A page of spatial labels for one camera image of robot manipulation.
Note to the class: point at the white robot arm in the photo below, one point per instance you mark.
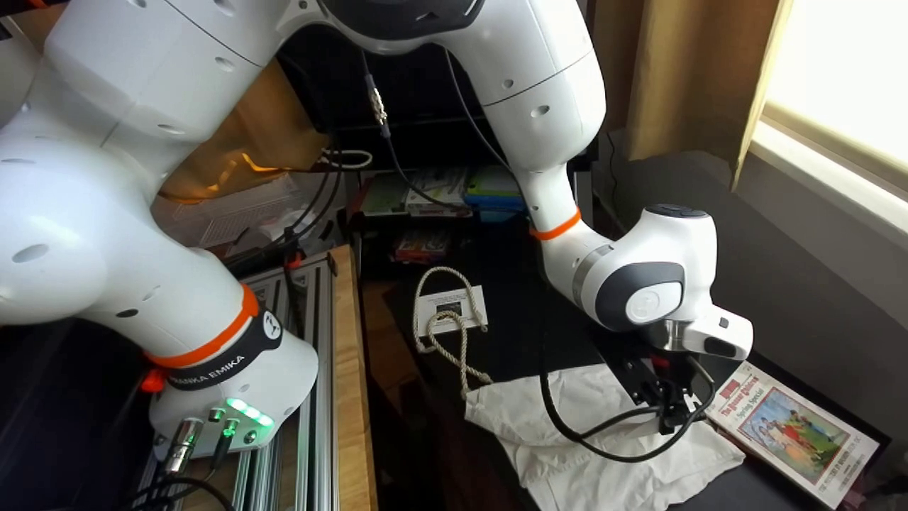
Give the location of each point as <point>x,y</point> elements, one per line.
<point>142,95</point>

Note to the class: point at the red patterned object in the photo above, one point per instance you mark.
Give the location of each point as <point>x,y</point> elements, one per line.
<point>420,247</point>

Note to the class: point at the white cloth towel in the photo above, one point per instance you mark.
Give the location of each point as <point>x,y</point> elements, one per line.
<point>569,473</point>

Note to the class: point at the green white game box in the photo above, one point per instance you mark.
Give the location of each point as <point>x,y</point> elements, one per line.
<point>414,193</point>

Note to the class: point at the tan curtain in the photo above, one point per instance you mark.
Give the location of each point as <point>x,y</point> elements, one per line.
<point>691,74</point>

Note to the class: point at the wooden plank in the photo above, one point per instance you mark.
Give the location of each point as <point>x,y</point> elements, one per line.
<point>352,398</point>

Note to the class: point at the illustrated picture book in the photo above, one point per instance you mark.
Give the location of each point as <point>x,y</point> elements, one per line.
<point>796,435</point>

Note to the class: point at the white window frame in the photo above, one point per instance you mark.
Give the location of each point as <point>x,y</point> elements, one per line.
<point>813,161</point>

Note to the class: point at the white power box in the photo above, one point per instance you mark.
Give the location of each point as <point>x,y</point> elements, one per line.
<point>449,308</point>

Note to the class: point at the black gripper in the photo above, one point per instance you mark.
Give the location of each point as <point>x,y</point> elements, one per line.
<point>652,371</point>

